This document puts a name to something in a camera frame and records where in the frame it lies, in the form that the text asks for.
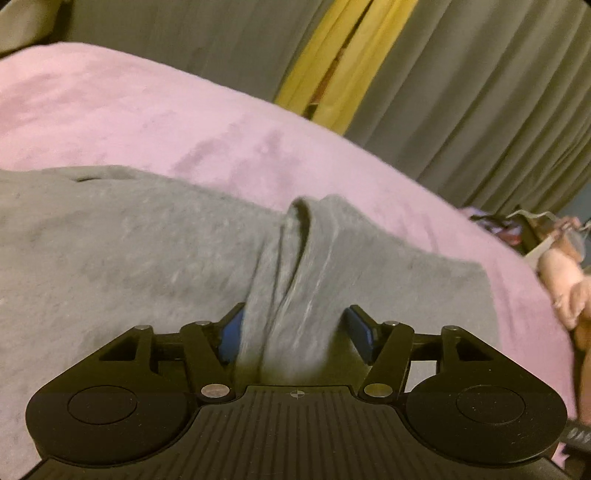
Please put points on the grey pleated curtain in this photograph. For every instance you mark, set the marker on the grey pleated curtain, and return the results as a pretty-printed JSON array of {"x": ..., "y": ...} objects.
[{"x": 485, "y": 103}]

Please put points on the yellow curtain strip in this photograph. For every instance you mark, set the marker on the yellow curtain strip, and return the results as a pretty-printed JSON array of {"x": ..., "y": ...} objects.
[{"x": 333, "y": 73}]

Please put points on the grey sweat pants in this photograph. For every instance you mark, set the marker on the grey sweat pants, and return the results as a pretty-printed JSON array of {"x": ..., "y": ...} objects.
[{"x": 89, "y": 252}]

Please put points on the clutter pile beside bed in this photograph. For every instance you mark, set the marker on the clutter pile beside bed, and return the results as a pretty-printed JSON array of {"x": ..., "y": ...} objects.
[{"x": 524, "y": 231}]

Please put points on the pink plush toy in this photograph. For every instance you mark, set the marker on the pink plush toy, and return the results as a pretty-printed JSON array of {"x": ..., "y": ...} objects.
[{"x": 560, "y": 271}]

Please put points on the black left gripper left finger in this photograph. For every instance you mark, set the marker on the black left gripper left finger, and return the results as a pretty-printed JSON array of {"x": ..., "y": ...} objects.
[{"x": 196, "y": 361}]

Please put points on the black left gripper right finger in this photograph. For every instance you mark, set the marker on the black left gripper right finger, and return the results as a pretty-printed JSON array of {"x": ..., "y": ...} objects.
[{"x": 390, "y": 349}]

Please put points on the pink fleece blanket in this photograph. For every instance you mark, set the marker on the pink fleece blanket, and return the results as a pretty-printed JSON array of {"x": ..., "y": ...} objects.
[{"x": 74, "y": 105}]

